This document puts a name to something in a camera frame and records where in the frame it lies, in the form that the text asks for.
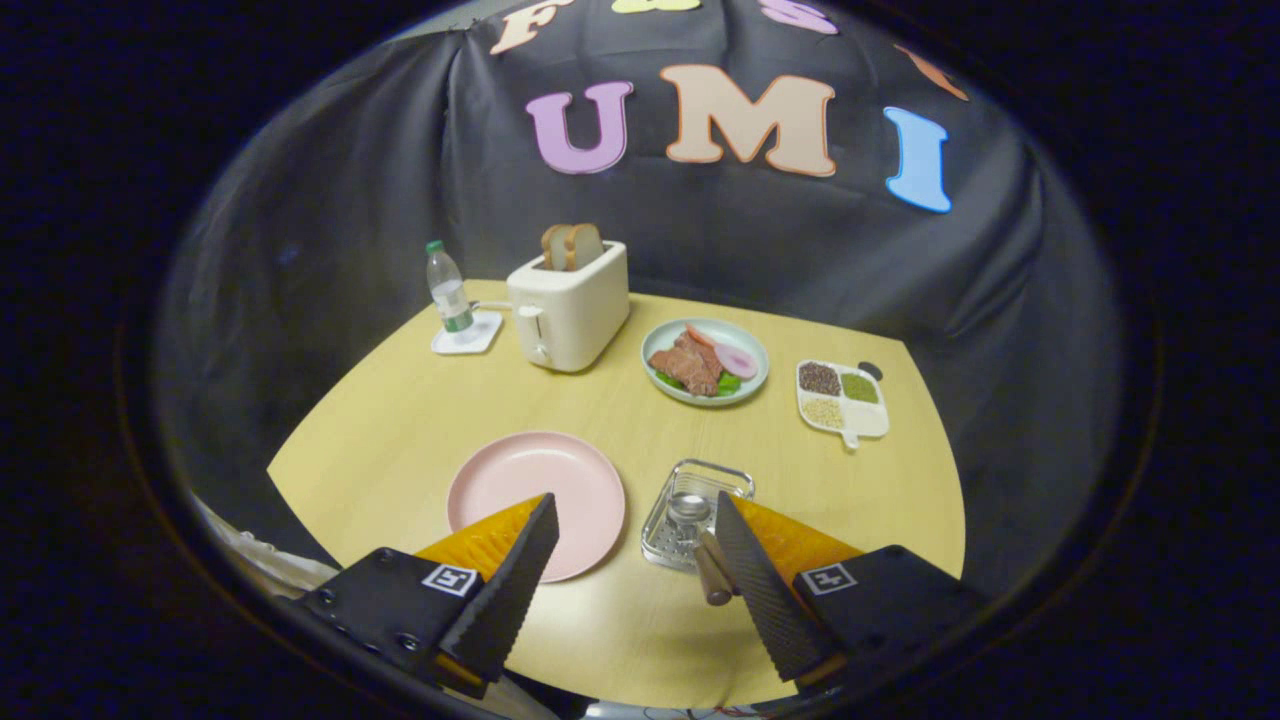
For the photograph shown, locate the white divided seasoning dish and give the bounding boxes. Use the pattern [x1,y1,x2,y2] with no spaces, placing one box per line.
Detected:
[796,359,891,450]

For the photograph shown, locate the pink round plate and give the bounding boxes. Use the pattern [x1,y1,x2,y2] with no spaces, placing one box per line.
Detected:
[446,431,627,584]

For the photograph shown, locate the clear plastic water bottle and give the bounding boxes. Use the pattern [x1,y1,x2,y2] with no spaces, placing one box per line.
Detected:
[426,240,475,334]

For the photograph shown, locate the cream white toaster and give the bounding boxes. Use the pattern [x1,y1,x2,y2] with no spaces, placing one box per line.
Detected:
[506,241,631,374]

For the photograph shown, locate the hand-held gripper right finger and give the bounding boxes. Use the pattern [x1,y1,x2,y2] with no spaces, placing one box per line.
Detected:
[715,491,991,691]

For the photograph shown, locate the wooden handled spoon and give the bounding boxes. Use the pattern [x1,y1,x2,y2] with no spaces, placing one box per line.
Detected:
[666,491,736,608]

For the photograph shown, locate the brown meat slices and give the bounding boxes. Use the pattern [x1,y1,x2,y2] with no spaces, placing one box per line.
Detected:
[648,335,723,397]

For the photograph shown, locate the green lettuce leaf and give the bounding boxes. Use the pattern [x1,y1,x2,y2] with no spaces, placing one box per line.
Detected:
[655,370,743,398]

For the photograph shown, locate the white square coaster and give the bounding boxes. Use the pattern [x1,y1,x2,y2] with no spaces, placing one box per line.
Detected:
[431,310,504,356]

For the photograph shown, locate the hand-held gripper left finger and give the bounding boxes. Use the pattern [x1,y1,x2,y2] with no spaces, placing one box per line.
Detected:
[300,492,561,699]

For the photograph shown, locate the crumpled white cloth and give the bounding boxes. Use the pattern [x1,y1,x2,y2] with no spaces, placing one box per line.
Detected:
[195,495,341,591]

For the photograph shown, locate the metal wire basket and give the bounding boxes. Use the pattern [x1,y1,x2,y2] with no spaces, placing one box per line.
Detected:
[641,458,756,573]

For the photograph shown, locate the pale green plate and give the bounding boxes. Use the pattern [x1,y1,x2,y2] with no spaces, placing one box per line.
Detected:
[641,318,771,408]

